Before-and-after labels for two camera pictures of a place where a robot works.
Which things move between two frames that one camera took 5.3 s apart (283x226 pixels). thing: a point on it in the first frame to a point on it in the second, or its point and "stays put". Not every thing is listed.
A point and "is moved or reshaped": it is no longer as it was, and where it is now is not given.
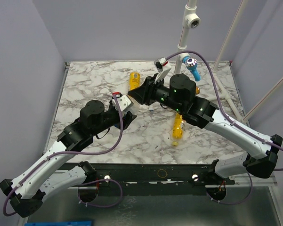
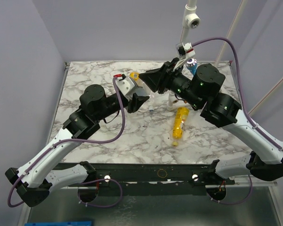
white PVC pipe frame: [191, 20] stays put
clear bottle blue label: [124, 120] is moved or reshaped
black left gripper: [130, 118] to [137, 101]
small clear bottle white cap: [151, 109] stays put
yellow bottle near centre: [177, 132] stays put
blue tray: [86, 223] stays put
